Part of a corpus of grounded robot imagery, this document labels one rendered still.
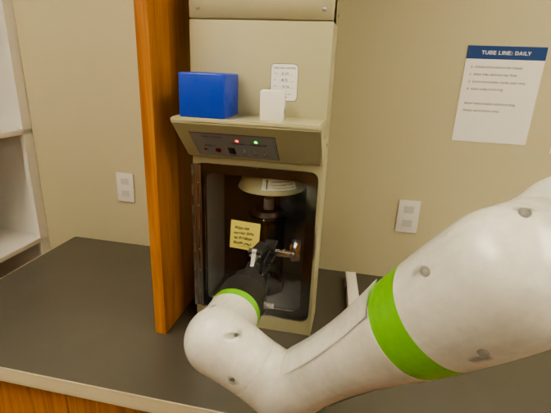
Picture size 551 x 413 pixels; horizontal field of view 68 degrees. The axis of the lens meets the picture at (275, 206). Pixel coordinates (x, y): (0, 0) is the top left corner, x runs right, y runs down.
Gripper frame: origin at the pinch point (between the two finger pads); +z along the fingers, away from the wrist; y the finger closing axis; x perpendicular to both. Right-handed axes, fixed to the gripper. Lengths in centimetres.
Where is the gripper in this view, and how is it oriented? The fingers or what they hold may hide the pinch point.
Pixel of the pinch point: (268, 251)
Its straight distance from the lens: 97.9
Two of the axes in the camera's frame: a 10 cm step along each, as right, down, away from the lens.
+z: 2.1, -3.1, 9.3
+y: 0.3, -9.5, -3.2
